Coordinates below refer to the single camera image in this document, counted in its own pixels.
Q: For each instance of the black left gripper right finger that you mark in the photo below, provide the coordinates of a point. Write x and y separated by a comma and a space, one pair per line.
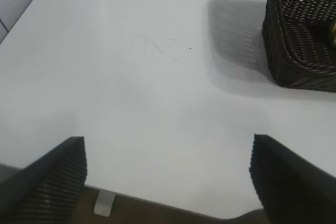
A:
294, 182

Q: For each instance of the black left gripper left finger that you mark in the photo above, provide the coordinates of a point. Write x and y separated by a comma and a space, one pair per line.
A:
50, 182

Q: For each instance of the dark brown woven basket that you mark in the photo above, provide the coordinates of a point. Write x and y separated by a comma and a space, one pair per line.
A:
294, 56

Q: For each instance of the white table bracket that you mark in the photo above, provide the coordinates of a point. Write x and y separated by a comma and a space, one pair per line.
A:
103, 204

